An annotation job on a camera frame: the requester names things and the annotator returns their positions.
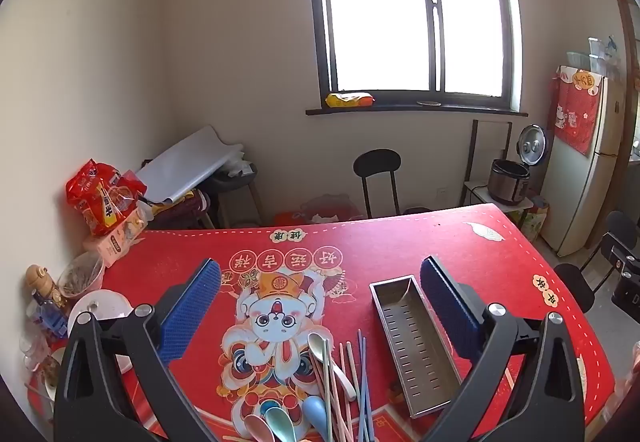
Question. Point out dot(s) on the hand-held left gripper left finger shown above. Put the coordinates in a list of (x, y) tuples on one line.
[(192, 307)]

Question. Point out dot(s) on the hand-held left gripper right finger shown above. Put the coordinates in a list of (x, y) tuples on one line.
[(450, 312)]

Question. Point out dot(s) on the steel utensil tray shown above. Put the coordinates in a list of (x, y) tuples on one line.
[(415, 347)]

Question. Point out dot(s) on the white spoon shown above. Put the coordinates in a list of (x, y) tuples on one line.
[(316, 346)]

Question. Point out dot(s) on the pink spoon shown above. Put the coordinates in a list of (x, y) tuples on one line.
[(256, 427)]

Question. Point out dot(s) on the green spoon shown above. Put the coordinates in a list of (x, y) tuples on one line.
[(280, 422)]

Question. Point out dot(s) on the blue spoon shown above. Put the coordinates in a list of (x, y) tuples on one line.
[(313, 409)]

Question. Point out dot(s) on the black round-back chair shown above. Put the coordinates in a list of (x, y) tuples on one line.
[(376, 161), (572, 279)]

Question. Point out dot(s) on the red printed table mat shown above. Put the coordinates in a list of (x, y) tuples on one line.
[(200, 244)]

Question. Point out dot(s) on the white lidded bowl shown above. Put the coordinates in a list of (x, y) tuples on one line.
[(102, 304)]

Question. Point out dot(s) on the dark red cloth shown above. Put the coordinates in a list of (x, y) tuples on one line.
[(180, 212)]

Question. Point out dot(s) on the pink box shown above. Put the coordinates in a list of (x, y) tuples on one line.
[(112, 247)]

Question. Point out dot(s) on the cream refrigerator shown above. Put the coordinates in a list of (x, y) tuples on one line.
[(575, 202)]

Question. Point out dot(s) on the green printed carton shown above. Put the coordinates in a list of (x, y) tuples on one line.
[(536, 222)]

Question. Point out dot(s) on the clear plastic cup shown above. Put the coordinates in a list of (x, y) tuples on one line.
[(80, 274)]

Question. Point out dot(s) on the small white table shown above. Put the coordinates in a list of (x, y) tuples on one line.
[(480, 194)]

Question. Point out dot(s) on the dark stool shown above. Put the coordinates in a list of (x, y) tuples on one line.
[(235, 184)]

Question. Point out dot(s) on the steel rice cooker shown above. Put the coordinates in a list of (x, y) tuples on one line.
[(507, 182)]

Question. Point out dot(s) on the blue water bottle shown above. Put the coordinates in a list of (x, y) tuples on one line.
[(50, 317)]

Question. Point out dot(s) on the red snack bags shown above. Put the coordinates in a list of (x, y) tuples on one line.
[(100, 197)]

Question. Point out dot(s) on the brown capped bottle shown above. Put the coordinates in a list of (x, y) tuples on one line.
[(42, 279)]

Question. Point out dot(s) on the red plastic bag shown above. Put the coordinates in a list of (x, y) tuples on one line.
[(325, 212)]

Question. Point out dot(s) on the clear glass cup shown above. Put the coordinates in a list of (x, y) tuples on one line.
[(34, 352)]

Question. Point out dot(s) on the red printed cloth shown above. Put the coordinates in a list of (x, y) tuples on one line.
[(575, 116)]

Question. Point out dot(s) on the small bowl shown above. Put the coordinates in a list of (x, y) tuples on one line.
[(429, 103)]

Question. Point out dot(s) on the yellow snack packet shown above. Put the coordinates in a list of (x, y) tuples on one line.
[(350, 100)]

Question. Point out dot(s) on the clear plastic containers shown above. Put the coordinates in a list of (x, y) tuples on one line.
[(595, 59)]

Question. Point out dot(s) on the dark framed window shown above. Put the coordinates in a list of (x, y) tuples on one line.
[(375, 21)]

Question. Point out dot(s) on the black metal rack frame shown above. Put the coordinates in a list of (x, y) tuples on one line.
[(474, 146)]

